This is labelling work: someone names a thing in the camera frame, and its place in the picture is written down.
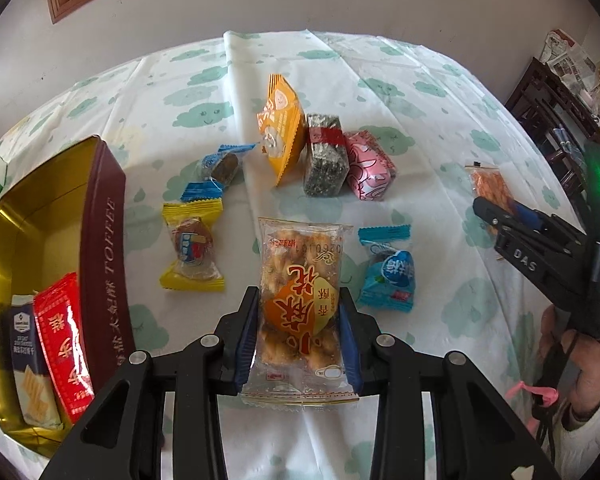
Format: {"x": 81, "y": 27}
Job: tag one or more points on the clear fried dough twist packet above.
{"x": 295, "y": 305}

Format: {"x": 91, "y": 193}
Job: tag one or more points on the clear packet of orange snack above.
{"x": 487, "y": 182}

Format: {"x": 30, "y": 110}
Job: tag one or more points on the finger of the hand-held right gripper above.
{"x": 490, "y": 212}
{"x": 529, "y": 216}

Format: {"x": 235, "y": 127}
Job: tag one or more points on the yellow wrapped candy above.
{"x": 192, "y": 245}

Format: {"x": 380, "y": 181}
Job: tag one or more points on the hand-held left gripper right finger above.
{"x": 351, "y": 355}

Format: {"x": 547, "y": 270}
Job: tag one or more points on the blue wrapped brown candy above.
{"x": 220, "y": 167}

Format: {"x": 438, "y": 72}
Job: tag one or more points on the pink wrapped snack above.
{"x": 367, "y": 165}

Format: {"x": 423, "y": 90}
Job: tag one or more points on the blue wrapped candy white label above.
{"x": 387, "y": 280}

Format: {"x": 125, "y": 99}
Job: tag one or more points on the red snack packet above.
{"x": 62, "y": 340}

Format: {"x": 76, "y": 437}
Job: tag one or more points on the stack of newspapers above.
{"x": 565, "y": 57}

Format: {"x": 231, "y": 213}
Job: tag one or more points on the cloud print tablecloth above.
{"x": 420, "y": 125}

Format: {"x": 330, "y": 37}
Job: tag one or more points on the person's right forearm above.
{"x": 590, "y": 450}

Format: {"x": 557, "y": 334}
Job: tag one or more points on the dark blue cracker packet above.
{"x": 27, "y": 360}

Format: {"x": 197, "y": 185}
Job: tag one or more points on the maroon and gold tin box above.
{"x": 102, "y": 240}

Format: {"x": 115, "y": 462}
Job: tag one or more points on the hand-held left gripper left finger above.
{"x": 247, "y": 345}

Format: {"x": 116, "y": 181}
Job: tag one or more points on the dark wooden cabinet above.
{"x": 540, "y": 95}

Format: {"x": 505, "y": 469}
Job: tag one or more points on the green block snack red band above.
{"x": 325, "y": 165}

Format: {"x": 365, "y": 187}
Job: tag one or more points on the person's right hand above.
{"x": 595, "y": 375}

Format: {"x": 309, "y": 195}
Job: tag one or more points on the pink ribbon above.
{"x": 535, "y": 391}

